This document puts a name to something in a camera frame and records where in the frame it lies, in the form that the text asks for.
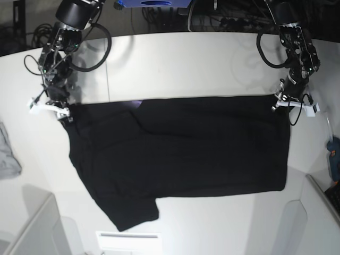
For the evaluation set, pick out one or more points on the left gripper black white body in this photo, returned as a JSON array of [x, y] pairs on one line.
[[290, 93]]

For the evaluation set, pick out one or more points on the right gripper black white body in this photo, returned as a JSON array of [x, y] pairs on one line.
[[58, 98]]

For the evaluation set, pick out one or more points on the black T-shirt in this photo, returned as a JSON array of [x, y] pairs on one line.
[[130, 153]]

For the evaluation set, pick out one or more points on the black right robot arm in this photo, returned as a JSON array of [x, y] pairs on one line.
[[55, 63]]

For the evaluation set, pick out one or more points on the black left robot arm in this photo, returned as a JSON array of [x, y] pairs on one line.
[[289, 18]]

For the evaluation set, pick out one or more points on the blue glue gun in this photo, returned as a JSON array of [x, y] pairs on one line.
[[332, 147]]

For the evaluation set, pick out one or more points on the grey cloth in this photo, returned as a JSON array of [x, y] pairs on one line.
[[10, 167]]

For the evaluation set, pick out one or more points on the black keyboard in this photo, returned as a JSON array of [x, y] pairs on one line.
[[333, 195]]

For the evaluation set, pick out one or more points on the blue box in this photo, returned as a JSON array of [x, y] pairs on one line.
[[156, 3]]

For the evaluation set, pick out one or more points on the white right partition panel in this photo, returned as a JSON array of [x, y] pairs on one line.
[[309, 225]]

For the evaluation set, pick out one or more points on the white partition panel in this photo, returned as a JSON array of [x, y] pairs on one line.
[[42, 233], [309, 225]]

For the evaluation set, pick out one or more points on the white left partition panel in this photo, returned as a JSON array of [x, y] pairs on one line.
[[42, 233]]

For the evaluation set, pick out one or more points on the white slotted plate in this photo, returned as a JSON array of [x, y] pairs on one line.
[[133, 242]]

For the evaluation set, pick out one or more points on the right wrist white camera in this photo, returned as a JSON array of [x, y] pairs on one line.
[[34, 106]]

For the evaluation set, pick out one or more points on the wrist white camera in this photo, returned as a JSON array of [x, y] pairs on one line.
[[311, 110], [34, 106]]

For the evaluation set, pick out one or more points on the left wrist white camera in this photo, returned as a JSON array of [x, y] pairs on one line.
[[311, 110]]

